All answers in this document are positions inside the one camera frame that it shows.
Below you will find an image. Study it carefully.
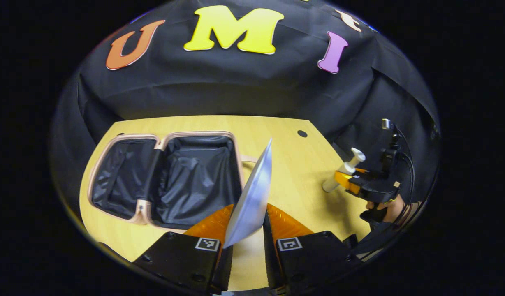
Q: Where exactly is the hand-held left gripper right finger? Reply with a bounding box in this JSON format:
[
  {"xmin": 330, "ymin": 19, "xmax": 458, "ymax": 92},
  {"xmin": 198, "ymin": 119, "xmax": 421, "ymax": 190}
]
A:
[{"xmin": 262, "ymin": 203, "xmax": 362, "ymax": 295}]

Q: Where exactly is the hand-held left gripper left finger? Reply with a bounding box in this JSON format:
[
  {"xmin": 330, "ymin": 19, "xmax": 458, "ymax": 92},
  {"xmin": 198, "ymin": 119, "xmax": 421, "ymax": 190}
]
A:
[{"xmin": 133, "ymin": 204, "xmax": 235, "ymax": 295}]

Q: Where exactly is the white pump bottle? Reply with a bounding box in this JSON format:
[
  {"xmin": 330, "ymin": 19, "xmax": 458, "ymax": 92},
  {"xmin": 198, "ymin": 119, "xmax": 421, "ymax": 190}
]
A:
[{"xmin": 322, "ymin": 147, "xmax": 366, "ymax": 193}]

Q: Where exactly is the silver foil packet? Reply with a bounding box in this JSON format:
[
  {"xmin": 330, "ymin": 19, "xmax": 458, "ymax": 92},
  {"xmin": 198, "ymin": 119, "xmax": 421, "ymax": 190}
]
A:
[{"xmin": 223, "ymin": 139, "xmax": 273, "ymax": 249}]

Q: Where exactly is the pink suitcase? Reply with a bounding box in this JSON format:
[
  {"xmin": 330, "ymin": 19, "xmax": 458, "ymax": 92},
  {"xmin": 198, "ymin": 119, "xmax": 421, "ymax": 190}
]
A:
[{"xmin": 87, "ymin": 131, "xmax": 259, "ymax": 230}]

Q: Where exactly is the black backdrop cloth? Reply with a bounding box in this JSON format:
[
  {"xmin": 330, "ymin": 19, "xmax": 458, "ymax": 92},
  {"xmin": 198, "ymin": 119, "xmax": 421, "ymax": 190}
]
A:
[{"xmin": 49, "ymin": 0, "xmax": 441, "ymax": 218}]

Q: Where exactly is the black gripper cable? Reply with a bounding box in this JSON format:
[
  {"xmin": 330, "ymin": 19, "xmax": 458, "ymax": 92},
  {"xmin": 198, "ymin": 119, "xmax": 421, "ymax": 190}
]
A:
[{"xmin": 392, "ymin": 125, "xmax": 417, "ymax": 218}]

